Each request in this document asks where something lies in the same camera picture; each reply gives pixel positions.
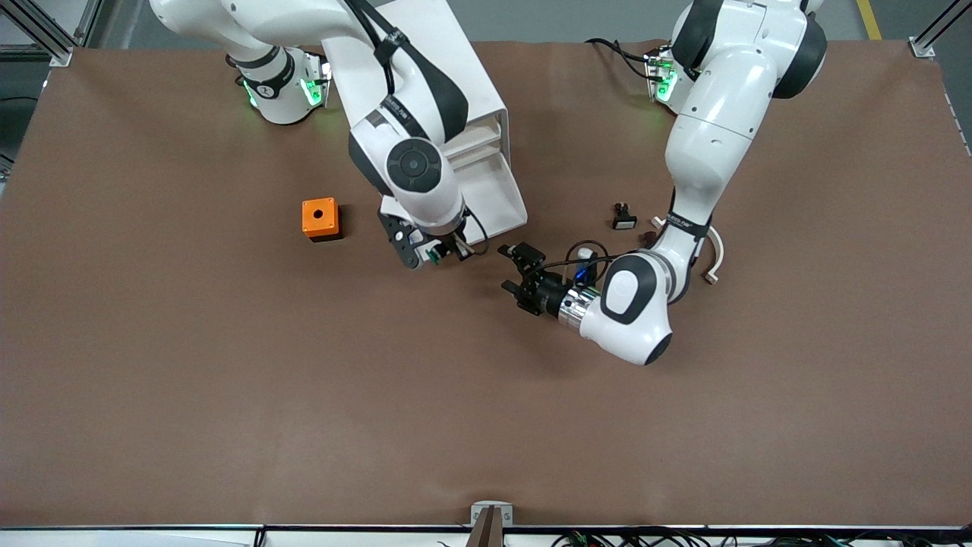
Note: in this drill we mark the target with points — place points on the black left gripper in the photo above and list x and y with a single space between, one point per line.
548 292

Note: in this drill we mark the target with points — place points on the green push button switch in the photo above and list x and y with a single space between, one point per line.
434 255

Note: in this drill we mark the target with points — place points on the white plastic drawer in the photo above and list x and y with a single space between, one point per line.
474 134
472 153
493 190

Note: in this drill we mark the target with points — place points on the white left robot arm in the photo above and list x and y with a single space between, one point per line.
714 114

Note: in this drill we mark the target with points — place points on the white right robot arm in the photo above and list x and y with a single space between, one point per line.
410 163

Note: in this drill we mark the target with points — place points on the white drawer cabinet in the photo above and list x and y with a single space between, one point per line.
456 45

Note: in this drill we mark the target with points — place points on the brown terminal block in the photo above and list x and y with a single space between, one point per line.
648 238

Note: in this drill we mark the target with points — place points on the brown bar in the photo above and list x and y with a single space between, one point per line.
486 532

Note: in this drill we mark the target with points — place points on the black switch with white cap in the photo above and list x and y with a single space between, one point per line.
623 217

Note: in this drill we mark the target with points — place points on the orange button enclosure box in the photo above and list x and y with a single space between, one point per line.
319 216

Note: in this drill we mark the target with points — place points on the white curved bracket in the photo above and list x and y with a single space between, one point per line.
717 254

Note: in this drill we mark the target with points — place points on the grey table edge bracket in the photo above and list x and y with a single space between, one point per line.
492 510

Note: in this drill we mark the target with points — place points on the aluminium frame profile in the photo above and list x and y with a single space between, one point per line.
64 49
923 45

